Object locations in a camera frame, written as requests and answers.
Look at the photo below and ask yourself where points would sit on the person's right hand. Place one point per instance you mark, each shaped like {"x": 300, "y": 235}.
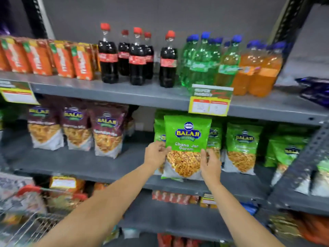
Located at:
{"x": 212, "y": 169}

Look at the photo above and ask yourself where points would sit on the person's left hand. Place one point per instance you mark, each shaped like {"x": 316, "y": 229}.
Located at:
{"x": 154, "y": 155}

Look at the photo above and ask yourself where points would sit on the person's left thumb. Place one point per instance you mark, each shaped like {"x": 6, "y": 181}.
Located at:
{"x": 165, "y": 150}

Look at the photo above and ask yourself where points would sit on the person's right thumb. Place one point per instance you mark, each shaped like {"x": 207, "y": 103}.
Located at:
{"x": 203, "y": 156}

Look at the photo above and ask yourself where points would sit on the green snack pouch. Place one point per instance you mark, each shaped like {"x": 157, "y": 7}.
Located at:
{"x": 187, "y": 133}

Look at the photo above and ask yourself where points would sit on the person's left forearm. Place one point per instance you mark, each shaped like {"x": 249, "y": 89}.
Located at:
{"x": 102, "y": 208}

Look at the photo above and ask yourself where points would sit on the person's right forearm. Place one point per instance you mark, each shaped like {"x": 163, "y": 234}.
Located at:
{"x": 239, "y": 218}

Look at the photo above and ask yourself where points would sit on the row of green snack packets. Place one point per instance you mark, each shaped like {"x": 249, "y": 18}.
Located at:
{"x": 243, "y": 146}

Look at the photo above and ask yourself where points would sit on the small yellow shelf label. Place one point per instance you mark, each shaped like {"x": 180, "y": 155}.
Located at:
{"x": 63, "y": 183}
{"x": 208, "y": 200}

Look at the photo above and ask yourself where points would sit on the row of red snack packs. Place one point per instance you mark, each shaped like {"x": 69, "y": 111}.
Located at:
{"x": 174, "y": 197}

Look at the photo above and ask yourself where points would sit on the yellow and green shelf label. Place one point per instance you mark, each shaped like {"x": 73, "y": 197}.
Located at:
{"x": 210, "y": 101}
{"x": 16, "y": 92}

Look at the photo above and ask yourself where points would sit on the grey metal shelving unit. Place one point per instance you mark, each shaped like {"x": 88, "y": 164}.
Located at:
{"x": 154, "y": 95}

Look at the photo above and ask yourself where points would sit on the maroon snack packet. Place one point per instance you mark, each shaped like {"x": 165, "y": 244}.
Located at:
{"x": 108, "y": 133}
{"x": 45, "y": 128}
{"x": 77, "y": 128}

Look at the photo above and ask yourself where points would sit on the cola bottle with red cap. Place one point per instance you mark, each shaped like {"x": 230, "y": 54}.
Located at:
{"x": 137, "y": 61}
{"x": 149, "y": 59}
{"x": 108, "y": 59}
{"x": 124, "y": 56}
{"x": 168, "y": 64}

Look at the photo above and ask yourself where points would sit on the red packets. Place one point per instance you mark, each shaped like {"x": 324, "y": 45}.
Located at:
{"x": 177, "y": 241}

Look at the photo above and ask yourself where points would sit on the orange soda bottle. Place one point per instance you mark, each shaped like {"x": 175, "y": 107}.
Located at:
{"x": 266, "y": 77}
{"x": 244, "y": 74}

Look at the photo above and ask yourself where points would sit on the group of green soda bottles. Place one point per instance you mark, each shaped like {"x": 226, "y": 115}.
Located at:
{"x": 203, "y": 64}

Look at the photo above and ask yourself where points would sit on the dark metal shelving unit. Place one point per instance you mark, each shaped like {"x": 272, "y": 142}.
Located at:
{"x": 295, "y": 198}

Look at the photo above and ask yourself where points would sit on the golden snack bags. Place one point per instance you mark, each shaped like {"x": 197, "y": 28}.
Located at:
{"x": 282, "y": 225}

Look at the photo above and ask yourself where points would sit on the dark blue packets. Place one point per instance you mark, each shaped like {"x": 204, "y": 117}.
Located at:
{"x": 315, "y": 91}

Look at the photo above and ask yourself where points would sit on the orange snack bags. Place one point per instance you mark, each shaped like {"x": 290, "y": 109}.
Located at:
{"x": 315, "y": 227}

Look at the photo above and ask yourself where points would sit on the row of orange juice cartons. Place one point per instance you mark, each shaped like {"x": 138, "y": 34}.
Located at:
{"x": 38, "y": 59}

